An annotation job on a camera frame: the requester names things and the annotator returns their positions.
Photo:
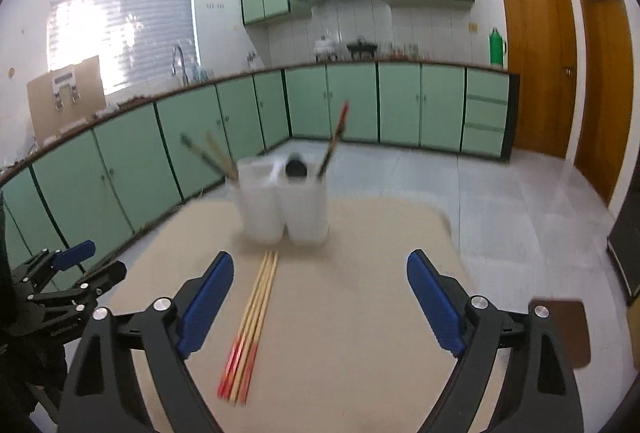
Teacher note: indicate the black red-tipped chopstick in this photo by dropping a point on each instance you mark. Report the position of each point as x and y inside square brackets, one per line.
[332, 138]

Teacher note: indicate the dark brown chopstick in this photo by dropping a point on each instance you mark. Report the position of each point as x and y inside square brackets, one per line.
[205, 155]

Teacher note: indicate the green lower kitchen cabinets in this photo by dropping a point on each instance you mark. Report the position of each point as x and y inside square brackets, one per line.
[350, 98]

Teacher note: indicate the white cooking pot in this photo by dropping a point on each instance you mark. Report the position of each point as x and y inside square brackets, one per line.
[325, 48]

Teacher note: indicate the chrome kitchen faucet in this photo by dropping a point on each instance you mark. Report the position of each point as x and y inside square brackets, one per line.
[178, 58]

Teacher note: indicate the red-tipped bamboo chopstick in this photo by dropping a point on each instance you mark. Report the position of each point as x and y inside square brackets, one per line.
[245, 318]
[251, 318]
[263, 318]
[257, 318]

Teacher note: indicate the plain light bamboo chopstick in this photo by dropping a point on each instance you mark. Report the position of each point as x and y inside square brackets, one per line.
[222, 155]

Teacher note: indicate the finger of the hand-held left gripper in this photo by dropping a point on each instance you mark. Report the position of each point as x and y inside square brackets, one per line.
[102, 278]
[75, 252]

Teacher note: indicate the white window blind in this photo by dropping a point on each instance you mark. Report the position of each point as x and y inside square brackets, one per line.
[120, 13]

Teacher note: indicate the black wok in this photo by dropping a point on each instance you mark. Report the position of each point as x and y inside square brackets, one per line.
[361, 48]

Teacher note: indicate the dark glass-front cabinet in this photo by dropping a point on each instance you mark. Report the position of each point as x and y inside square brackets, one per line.
[627, 258]

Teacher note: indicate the white two-compartment utensil holder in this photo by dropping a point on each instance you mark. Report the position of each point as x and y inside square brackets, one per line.
[300, 208]

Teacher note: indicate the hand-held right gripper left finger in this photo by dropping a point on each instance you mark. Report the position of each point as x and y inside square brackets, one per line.
[205, 308]

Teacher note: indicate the brown cardboard sheet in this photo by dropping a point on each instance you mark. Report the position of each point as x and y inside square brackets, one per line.
[45, 108]

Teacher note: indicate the green thermos flask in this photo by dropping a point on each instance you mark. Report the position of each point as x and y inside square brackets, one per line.
[496, 48]

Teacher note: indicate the small steel kettle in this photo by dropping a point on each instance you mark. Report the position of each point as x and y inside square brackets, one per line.
[253, 60]

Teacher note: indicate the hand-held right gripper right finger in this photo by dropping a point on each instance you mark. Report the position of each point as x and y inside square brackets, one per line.
[435, 303]

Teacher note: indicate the wooden door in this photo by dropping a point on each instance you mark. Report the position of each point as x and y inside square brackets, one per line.
[602, 93]
[535, 63]

